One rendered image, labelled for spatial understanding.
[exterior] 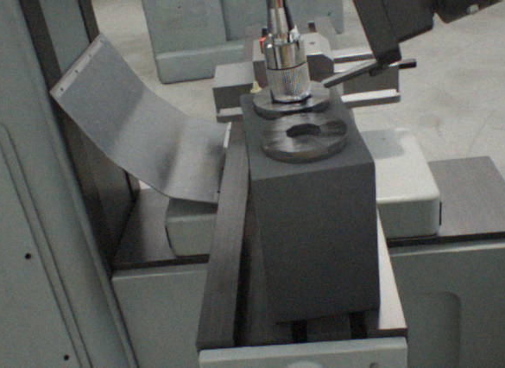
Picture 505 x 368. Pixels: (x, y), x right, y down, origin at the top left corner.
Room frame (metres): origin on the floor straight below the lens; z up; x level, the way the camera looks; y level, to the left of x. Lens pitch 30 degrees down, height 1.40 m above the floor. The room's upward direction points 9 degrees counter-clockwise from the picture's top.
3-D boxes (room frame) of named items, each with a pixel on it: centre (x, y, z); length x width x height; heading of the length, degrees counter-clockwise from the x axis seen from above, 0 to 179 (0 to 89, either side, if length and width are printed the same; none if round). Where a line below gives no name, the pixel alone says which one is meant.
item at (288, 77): (0.65, -0.06, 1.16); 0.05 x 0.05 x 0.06
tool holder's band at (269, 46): (0.66, -0.05, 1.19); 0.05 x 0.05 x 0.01
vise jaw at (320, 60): (1.10, -0.15, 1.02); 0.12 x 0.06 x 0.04; 175
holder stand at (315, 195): (0.60, -0.06, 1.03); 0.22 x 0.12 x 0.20; 0
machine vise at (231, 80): (1.11, -0.12, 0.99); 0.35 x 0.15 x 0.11; 85
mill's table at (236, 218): (1.07, -0.09, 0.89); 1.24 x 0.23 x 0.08; 174
